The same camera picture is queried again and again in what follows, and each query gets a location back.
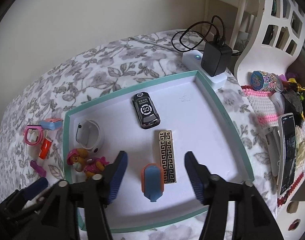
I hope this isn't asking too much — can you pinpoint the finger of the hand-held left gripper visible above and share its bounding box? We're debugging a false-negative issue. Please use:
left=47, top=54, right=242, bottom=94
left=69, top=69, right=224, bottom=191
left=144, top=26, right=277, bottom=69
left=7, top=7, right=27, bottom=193
left=24, top=177, right=48, bottom=201

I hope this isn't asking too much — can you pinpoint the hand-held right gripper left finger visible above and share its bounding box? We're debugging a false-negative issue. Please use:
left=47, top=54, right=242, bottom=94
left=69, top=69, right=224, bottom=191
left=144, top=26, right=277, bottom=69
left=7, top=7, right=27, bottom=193
left=40, top=151, right=129, bottom=240

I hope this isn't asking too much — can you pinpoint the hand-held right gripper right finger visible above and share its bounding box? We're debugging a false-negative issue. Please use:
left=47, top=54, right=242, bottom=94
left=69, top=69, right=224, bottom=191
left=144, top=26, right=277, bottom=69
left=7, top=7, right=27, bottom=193
left=184, top=151, right=284, bottom=240

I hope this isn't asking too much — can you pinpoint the purple tube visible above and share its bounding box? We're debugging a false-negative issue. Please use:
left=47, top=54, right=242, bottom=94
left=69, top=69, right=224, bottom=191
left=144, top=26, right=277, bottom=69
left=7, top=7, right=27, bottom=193
left=30, top=160, right=47, bottom=178

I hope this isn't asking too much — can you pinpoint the pink pup toy figure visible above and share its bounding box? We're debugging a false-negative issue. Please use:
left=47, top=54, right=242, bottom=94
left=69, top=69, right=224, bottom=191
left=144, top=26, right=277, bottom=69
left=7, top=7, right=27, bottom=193
left=67, top=149, right=110, bottom=182

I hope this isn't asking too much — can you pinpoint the small orange blue toy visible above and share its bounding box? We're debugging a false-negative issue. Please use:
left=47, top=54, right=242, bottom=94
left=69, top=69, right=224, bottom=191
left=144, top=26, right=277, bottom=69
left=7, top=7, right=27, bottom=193
left=141, top=163, right=164, bottom=202

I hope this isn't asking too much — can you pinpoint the gold black patterned lighter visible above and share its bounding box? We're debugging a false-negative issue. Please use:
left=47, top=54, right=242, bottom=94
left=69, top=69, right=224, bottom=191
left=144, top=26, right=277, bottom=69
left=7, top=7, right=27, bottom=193
left=158, top=130, right=177, bottom=183

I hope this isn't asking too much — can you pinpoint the pink toy watch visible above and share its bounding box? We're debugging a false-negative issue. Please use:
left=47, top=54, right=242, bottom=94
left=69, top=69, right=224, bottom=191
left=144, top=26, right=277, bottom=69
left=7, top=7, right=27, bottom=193
left=23, top=124, right=47, bottom=146

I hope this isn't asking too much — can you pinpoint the teal white box lid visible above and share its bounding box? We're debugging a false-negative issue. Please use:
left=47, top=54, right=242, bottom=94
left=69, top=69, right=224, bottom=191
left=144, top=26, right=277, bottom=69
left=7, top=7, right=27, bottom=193
left=63, top=70, right=255, bottom=233

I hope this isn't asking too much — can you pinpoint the white smartwatch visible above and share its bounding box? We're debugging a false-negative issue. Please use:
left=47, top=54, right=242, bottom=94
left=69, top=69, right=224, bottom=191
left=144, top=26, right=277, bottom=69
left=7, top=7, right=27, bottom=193
left=75, top=120, right=104, bottom=153

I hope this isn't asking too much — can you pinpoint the light blue plug adapter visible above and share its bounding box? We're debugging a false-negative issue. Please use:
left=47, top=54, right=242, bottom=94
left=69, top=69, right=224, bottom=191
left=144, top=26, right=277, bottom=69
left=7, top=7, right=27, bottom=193
left=40, top=118, right=63, bottom=131

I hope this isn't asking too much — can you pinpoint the black toy car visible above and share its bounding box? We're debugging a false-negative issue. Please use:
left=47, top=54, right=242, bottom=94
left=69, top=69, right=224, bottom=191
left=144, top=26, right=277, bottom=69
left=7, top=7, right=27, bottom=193
left=132, top=92, right=161, bottom=130

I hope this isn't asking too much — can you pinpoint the white hair clip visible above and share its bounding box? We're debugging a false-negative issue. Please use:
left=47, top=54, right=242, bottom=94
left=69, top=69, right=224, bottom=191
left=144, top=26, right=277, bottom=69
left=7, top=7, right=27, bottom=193
left=265, top=126, right=283, bottom=178

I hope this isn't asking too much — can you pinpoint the pink white crochet bag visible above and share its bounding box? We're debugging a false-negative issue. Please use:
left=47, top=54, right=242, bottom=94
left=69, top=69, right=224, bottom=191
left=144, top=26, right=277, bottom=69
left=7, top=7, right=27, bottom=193
left=241, top=85, right=279, bottom=127

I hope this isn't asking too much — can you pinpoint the white smartphone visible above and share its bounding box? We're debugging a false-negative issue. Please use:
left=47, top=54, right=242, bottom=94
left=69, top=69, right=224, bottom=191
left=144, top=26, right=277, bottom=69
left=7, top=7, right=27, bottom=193
left=277, top=113, right=298, bottom=197

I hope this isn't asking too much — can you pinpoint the red bead strand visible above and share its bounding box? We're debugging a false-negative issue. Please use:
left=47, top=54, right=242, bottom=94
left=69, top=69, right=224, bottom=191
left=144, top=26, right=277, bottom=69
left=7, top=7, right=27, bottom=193
left=277, top=172, right=304, bottom=205

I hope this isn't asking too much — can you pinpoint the grey floral blanket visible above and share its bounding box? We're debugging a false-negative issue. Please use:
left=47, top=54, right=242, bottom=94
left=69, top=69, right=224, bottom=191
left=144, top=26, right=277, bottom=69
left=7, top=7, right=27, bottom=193
left=0, top=30, right=278, bottom=240

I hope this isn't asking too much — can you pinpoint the beige board with holes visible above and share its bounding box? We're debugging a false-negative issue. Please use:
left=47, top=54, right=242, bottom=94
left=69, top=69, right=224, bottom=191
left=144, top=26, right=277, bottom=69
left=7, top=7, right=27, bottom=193
left=277, top=200, right=305, bottom=240

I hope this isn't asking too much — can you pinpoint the cream lace fabric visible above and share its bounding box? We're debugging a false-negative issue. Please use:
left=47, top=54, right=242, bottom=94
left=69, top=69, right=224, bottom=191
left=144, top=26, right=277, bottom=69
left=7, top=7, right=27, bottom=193
left=295, top=125, right=305, bottom=170

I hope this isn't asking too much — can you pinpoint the white oval gadget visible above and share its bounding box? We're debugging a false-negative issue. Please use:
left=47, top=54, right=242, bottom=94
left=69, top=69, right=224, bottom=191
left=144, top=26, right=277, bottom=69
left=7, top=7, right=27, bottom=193
left=270, top=92, right=286, bottom=117

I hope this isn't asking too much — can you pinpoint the colourful hexagonal tin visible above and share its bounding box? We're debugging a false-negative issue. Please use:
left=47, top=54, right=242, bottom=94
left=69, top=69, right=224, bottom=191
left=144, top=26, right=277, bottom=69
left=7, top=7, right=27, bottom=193
left=250, top=70, right=284, bottom=92

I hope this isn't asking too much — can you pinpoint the white power strip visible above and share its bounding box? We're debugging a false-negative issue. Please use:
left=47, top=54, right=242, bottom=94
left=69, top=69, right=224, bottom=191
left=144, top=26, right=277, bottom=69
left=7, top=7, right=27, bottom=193
left=182, top=51, right=228, bottom=90

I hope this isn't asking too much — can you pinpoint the black striped cloth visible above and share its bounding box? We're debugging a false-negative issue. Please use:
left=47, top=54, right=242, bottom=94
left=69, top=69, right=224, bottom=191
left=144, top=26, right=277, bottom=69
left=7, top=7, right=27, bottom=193
left=282, top=90, right=304, bottom=115

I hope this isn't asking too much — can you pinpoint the yellow black toy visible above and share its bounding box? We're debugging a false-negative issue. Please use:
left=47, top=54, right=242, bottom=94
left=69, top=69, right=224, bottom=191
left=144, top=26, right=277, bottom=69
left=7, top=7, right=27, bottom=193
left=287, top=79, right=305, bottom=95

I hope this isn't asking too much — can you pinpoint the white lattice panel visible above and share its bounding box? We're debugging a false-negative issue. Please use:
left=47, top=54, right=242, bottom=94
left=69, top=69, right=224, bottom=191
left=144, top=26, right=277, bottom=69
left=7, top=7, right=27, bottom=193
left=234, top=0, right=305, bottom=80

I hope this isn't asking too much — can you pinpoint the black wall charger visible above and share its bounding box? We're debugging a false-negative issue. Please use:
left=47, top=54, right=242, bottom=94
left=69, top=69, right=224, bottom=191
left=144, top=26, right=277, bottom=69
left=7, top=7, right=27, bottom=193
left=202, top=40, right=233, bottom=77

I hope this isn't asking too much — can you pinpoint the black charging cable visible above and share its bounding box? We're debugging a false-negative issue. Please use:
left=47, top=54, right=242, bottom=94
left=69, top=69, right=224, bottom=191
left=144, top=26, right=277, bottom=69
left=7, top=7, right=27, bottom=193
left=172, top=21, right=219, bottom=53
left=211, top=15, right=226, bottom=43

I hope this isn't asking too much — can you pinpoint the white post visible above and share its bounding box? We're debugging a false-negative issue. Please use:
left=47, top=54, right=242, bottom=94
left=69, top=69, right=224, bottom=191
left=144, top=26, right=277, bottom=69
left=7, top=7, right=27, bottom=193
left=229, top=0, right=253, bottom=48

